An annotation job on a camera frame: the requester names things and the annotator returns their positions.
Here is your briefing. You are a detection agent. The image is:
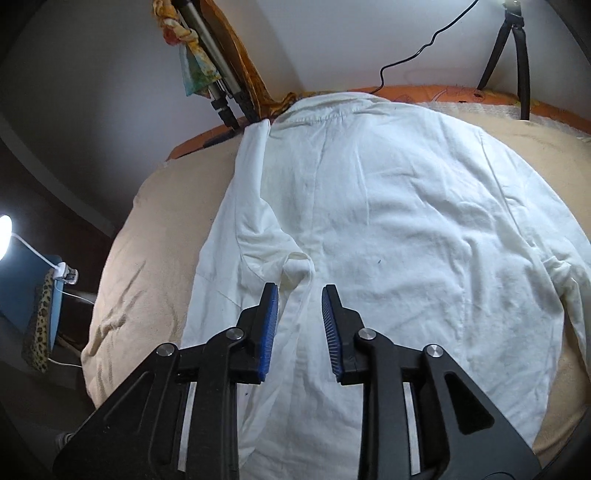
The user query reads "orange cloth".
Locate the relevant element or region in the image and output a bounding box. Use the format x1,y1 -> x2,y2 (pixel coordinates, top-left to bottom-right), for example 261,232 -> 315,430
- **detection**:
203,0 -> 298,121

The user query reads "white plug adapter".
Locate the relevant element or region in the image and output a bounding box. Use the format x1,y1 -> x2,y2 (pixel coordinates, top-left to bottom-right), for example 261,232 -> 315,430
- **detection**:
52,261 -> 80,284

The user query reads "colourful floral cloth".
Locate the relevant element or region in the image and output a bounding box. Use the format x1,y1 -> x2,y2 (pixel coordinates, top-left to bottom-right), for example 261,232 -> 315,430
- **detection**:
150,0 -> 219,99

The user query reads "white woven mat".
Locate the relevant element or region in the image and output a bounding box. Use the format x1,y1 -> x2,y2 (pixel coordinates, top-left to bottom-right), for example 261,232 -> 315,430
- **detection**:
427,99 -> 591,137

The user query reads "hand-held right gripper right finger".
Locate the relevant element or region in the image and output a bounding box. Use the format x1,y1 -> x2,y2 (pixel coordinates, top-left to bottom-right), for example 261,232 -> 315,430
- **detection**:
321,284 -> 542,480

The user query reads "orange printed bedsheet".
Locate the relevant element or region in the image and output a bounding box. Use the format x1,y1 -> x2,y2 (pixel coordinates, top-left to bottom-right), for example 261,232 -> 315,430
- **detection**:
166,84 -> 591,162

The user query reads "beige blanket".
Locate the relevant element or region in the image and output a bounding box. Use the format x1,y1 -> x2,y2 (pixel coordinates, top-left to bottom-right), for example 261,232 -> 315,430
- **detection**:
81,110 -> 591,467

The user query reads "round white lamp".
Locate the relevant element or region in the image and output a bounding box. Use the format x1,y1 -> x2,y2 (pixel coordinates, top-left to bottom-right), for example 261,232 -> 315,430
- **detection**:
0,215 -> 14,274

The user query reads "leopard print cloth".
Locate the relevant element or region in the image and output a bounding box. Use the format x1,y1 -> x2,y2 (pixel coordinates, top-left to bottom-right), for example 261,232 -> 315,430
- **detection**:
21,271 -> 59,376

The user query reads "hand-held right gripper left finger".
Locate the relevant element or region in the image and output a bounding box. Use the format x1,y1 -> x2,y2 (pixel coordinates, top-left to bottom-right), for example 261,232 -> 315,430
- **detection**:
53,282 -> 280,480

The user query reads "black cable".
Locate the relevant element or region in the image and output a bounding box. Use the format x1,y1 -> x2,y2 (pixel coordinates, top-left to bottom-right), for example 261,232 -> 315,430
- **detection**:
370,0 -> 481,96

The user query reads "small black tripod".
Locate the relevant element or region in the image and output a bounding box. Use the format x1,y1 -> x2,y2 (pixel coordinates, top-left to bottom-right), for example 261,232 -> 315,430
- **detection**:
475,0 -> 533,121

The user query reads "white shirt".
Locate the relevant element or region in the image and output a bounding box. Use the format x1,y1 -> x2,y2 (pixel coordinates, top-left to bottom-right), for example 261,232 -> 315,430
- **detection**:
178,91 -> 591,480

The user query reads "large silver tripod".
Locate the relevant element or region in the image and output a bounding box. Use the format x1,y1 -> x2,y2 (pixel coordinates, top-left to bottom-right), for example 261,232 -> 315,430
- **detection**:
171,0 -> 259,129

